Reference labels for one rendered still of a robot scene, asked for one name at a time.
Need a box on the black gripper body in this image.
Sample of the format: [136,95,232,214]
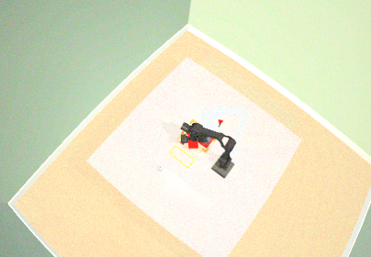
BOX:
[181,134,208,143]

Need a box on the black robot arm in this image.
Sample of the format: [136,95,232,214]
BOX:
[180,122,237,170]

